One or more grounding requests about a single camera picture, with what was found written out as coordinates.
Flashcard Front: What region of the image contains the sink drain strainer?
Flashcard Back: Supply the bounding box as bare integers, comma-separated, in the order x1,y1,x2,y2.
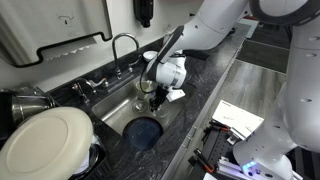
131,100,150,115

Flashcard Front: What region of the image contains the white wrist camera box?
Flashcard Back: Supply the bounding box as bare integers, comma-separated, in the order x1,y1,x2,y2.
165,87,187,103

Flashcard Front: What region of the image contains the clear glass cup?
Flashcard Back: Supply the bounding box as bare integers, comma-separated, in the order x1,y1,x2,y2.
151,101,172,120

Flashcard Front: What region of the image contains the red handled tool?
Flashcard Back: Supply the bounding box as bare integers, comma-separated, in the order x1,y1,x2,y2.
192,147,217,174

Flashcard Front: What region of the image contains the white paper sheet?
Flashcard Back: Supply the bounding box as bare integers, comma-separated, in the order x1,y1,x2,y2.
211,99,265,142

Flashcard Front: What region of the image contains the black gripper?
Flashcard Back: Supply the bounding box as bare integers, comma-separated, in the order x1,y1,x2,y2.
149,85,170,113

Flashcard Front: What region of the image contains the steel paper towel dispenser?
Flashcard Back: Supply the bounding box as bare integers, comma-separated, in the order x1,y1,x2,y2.
0,0,114,69

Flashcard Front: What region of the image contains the dark blue plate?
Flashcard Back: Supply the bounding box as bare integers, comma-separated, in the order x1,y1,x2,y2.
122,116,165,152

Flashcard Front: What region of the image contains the white plate in rack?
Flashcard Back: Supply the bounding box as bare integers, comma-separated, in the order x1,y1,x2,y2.
0,106,95,180

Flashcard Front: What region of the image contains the chrome gooseneck faucet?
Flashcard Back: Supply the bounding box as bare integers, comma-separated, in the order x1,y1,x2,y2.
107,32,142,88

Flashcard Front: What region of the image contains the small white bowl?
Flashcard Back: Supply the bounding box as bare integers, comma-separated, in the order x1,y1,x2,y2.
142,50,160,63

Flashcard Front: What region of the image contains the black dish rack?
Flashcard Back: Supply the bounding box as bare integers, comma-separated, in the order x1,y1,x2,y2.
68,133,114,180

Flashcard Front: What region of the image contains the stainless steel pot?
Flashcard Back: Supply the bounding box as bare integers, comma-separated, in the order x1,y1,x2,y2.
10,85,57,128

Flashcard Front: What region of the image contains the small chrome side tap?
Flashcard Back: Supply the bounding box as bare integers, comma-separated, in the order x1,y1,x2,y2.
71,76,110,105

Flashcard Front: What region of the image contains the black wall soap dispenser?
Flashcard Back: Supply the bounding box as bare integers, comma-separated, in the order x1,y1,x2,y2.
132,0,155,29

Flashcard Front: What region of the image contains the black robot mount plate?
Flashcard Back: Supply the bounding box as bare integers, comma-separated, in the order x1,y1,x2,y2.
199,122,242,180

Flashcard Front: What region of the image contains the cream ceramic mug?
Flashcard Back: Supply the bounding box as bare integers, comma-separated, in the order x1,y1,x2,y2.
134,79,158,98

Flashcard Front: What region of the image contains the stainless steel sink basin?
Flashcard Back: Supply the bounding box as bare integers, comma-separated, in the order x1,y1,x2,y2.
90,74,198,152

